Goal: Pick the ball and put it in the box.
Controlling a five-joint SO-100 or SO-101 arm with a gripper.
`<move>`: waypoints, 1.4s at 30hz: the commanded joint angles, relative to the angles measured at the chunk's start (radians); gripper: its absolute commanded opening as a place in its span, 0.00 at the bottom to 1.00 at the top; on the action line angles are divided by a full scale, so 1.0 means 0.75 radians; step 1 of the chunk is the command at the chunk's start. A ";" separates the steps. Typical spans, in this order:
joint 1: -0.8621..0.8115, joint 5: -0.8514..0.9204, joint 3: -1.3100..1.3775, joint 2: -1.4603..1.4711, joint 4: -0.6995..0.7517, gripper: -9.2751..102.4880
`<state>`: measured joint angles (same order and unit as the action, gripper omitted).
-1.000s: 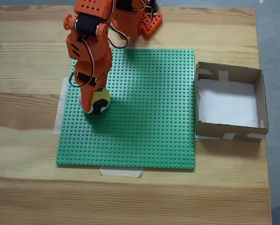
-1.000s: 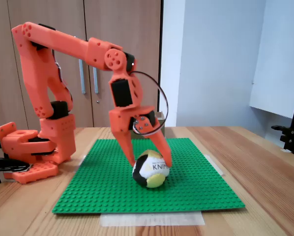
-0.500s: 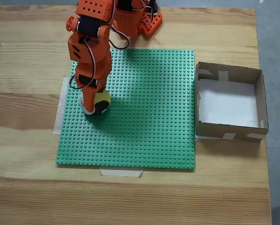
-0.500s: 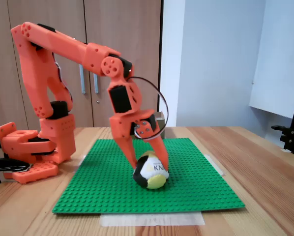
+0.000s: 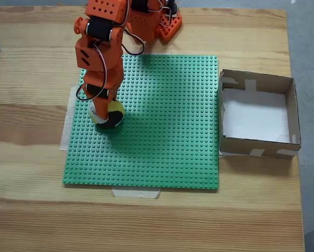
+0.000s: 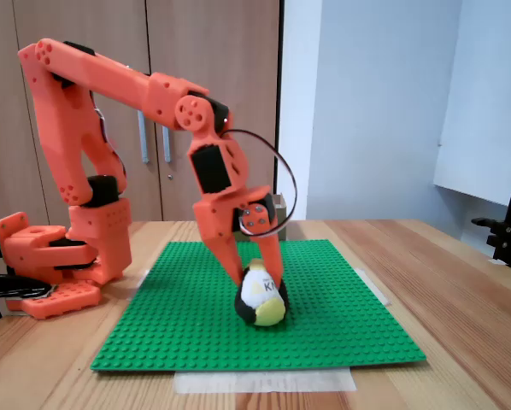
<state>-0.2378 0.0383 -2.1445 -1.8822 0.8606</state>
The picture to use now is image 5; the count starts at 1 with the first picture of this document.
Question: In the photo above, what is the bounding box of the white paper sheet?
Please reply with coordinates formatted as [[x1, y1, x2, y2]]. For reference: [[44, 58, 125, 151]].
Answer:
[[222, 88, 291, 144]]

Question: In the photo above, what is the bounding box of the brown cardboard box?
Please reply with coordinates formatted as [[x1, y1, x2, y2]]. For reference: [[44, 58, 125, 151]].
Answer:
[[218, 69, 302, 160]]

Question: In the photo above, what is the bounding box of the black red gripper cable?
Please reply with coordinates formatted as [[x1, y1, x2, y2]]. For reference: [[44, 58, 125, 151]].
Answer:
[[76, 41, 107, 101]]

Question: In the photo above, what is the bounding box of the yellow white black fabric ball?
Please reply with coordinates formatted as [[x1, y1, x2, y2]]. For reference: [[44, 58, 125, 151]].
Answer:
[[90, 100, 125, 129]]

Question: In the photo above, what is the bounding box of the green studded baseplate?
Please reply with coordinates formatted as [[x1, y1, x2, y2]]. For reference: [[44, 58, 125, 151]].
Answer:
[[62, 54, 221, 192]]

